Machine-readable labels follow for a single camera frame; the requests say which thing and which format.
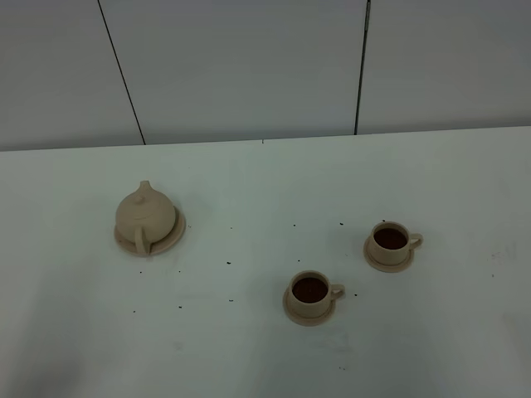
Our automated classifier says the beige saucer near centre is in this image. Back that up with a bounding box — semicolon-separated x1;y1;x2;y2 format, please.
282;289;336;327

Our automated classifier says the beige teacup near centre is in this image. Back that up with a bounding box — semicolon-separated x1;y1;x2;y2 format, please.
287;270;345;318

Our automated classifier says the beige round teapot saucer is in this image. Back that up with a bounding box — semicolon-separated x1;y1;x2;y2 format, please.
114;207;187;257

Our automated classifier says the beige saucer far right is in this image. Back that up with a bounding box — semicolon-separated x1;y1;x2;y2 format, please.
363;236;415;273

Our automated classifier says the beige teacup far right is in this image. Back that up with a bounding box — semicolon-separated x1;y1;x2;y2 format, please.
370;221;424;264

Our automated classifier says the beige teacup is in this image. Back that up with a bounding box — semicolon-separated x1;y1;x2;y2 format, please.
287;270;345;318
370;221;424;264

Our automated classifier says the beige ceramic teapot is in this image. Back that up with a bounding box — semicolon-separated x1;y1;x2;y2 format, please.
114;180;178;256

